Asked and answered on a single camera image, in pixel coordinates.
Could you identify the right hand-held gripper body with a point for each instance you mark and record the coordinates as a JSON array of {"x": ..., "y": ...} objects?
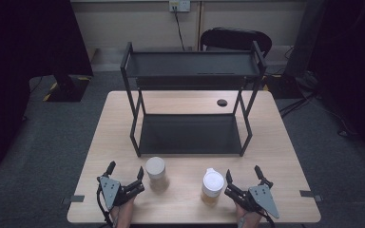
[{"x": 259, "y": 198}]

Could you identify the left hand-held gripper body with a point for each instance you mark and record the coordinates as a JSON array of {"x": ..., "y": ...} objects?
[{"x": 110, "y": 190}]

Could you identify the beige powder spice jar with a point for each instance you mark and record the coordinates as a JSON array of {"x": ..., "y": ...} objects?
[{"x": 156, "y": 172}]

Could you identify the yellow powder spice jar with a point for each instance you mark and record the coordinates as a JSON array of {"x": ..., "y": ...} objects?
[{"x": 212, "y": 186}]

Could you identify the black metal shelf rack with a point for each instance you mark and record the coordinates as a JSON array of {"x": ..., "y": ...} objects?
[{"x": 190, "y": 133}]

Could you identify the person's right hand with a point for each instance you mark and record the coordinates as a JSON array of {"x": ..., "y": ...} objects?
[{"x": 248, "y": 218}]

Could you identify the person's left hand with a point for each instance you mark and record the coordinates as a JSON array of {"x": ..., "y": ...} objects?
[{"x": 123, "y": 212}]

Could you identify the black stand base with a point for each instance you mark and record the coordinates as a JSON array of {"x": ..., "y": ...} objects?
[{"x": 68, "y": 90}]

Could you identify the black curtain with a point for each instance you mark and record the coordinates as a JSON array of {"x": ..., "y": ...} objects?
[
  {"x": 355, "y": 63},
  {"x": 19, "y": 63}
]

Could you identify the black chair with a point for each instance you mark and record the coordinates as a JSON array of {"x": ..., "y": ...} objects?
[{"x": 234, "y": 38}]

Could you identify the dark metal stand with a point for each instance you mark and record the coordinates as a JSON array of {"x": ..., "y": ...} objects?
[{"x": 304, "y": 41}]

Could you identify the grey table bracket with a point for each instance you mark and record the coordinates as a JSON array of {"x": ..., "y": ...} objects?
[
  {"x": 309, "y": 194},
  {"x": 76, "y": 199}
]

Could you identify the white wall socket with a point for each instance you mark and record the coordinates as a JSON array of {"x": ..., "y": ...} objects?
[{"x": 179, "y": 5}]

